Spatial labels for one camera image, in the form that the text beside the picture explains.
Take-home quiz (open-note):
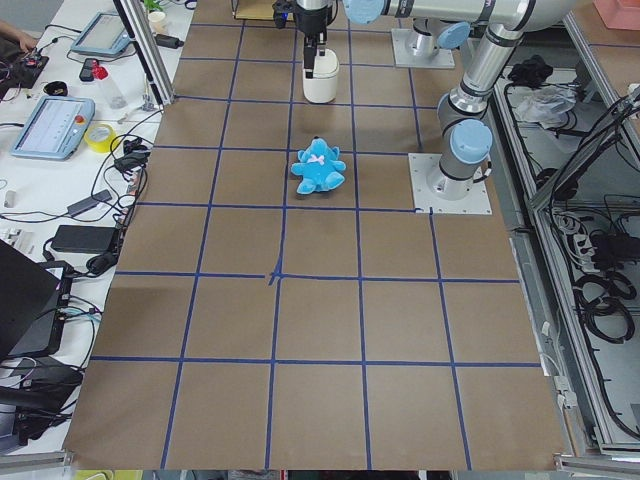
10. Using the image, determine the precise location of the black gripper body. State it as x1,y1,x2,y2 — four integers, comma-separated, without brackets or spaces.
294,0,330,37

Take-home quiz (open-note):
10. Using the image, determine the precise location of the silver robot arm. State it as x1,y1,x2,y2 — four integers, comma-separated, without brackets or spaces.
301,18,471,80
343,0,575,200

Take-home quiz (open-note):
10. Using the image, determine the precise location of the blue plush toy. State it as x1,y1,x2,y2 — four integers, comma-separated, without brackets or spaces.
291,137,346,195

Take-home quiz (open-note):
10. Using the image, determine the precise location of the white paper cup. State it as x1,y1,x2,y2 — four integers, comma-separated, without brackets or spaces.
148,11,168,35

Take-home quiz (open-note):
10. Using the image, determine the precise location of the clear bottle red cap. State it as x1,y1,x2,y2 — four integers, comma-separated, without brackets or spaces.
92,61,127,109

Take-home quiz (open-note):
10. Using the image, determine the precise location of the far blue teach pendant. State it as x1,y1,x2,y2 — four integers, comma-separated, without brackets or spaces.
70,12,130,57

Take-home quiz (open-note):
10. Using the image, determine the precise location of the blue teach pendant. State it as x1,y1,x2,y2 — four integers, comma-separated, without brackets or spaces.
10,96,95,161
70,12,130,57

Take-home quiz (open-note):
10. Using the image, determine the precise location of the black phone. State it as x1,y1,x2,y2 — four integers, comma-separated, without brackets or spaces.
79,58,99,83

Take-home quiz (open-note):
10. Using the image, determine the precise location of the yellow tape roll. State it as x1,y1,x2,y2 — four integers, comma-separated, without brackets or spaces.
83,123,116,153

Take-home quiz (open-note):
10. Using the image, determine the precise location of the black small bowl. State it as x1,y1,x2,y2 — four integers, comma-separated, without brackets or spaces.
43,81,68,97

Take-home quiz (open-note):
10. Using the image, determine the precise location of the near blue teach pendant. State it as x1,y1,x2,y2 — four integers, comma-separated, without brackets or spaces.
10,96,95,161

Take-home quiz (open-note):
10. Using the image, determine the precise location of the black power adapter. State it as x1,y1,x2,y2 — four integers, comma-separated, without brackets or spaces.
51,225,118,254

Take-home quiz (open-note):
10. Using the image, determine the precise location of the black laptop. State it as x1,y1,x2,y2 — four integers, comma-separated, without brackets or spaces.
1,242,72,360

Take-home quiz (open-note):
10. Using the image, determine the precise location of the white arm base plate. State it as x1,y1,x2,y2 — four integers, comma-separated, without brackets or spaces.
391,28,455,69
408,153,492,215

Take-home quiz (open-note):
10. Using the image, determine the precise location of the aluminium frame post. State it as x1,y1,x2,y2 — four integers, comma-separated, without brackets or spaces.
113,0,175,106

